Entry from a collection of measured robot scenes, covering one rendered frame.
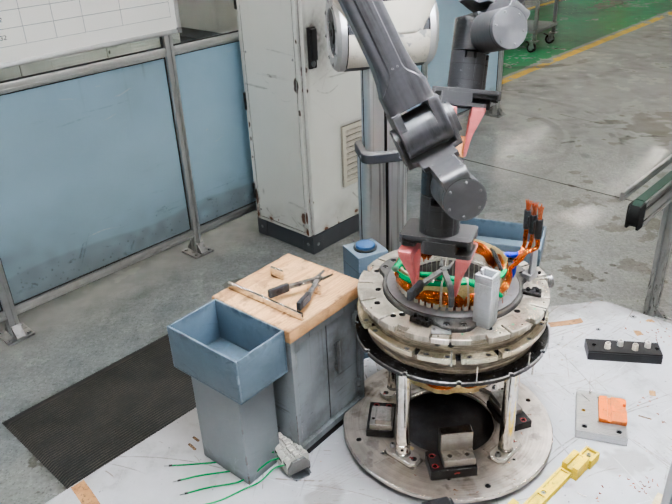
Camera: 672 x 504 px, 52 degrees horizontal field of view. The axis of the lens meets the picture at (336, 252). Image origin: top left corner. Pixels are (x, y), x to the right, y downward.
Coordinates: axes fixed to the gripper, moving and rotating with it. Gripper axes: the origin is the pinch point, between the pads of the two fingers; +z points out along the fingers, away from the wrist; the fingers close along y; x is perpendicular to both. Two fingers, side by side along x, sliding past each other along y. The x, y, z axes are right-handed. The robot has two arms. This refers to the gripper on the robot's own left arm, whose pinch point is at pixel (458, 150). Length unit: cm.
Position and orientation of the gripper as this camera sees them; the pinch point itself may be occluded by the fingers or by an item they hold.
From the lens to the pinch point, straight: 109.5
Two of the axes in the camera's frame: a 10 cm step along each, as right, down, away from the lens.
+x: 1.3, -1.4, 9.8
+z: -0.9, 9.8, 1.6
